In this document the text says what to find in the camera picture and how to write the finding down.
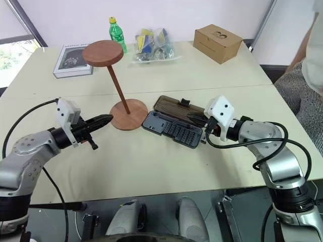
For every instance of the round wooden stand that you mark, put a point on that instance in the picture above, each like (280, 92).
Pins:
(103, 53)

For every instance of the grey door frame post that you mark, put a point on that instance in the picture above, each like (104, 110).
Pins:
(263, 22)

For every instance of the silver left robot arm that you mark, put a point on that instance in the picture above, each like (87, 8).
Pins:
(30, 153)

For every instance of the green plastic bottle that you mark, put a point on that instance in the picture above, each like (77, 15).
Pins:
(116, 35)

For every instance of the dark window frame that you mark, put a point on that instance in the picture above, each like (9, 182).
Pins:
(30, 22)

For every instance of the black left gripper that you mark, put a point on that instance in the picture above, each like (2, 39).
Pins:
(82, 128)

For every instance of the black rectangular case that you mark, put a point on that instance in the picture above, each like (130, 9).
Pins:
(174, 126)

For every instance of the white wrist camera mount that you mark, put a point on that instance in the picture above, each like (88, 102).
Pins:
(66, 109)
(222, 108)

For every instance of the person in white shirt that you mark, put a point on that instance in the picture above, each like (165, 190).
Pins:
(302, 95)

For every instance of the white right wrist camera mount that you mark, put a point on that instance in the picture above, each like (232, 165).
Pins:
(222, 108)

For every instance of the metal bracket under table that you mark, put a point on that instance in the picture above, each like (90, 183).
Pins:
(225, 216)

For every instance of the grey rounded robot leg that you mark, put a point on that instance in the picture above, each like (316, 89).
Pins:
(126, 219)
(191, 219)

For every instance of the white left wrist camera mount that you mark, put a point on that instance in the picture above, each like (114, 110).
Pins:
(66, 109)

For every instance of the brown cardboard box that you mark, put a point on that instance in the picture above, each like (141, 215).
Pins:
(217, 43)

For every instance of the grey hardcover book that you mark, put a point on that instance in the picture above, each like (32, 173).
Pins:
(72, 59)

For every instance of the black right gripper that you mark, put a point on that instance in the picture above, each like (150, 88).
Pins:
(212, 127)

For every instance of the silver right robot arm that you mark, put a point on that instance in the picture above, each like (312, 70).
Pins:
(280, 161)

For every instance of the clear plastic bag of items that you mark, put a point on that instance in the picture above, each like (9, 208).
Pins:
(154, 46)

